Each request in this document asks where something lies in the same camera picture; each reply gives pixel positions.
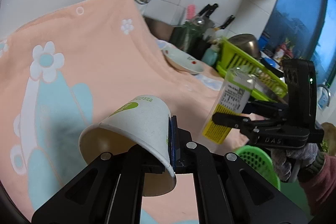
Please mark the white paper cup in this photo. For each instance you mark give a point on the white paper cup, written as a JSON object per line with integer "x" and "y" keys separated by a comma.
{"x": 143, "y": 121}

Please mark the white ceramic dish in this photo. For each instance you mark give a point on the white ceramic dish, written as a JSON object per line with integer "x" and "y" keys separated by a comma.
{"x": 182, "y": 61}

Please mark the dark utensil holder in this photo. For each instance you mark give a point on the dark utensil holder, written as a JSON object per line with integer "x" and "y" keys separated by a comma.
{"x": 189, "y": 39}

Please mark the lime green dish rack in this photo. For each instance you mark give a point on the lime green dish rack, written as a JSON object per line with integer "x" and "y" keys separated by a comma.
{"x": 234, "y": 57}

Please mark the green plastic trash basket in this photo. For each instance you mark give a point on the green plastic trash basket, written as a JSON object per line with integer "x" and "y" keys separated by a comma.
{"x": 260, "y": 162}

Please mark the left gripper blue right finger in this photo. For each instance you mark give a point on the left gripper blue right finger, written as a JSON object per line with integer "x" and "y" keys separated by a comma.
{"x": 174, "y": 143}

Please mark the steel pot in rack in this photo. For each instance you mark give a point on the steel pot in rack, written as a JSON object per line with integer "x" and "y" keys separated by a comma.
{"x": 248, "y": 43}

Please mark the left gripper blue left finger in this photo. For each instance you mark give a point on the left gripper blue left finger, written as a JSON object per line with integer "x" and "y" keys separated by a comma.
{"x": 135, "y": 160}

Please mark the clear bottle yellow green label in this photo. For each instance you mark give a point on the clear bottle yellow green label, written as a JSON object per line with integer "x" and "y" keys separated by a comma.
{"x": 234, "y": 94}

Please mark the teal dish soap bottle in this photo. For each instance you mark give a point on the teal dish soap bottle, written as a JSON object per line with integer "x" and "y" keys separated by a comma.
{"x": 211, "y": 55}

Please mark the grey gloved right hand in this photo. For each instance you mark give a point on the grey gloved right hand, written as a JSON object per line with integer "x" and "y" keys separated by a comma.
{"x": 311, "y": 161}

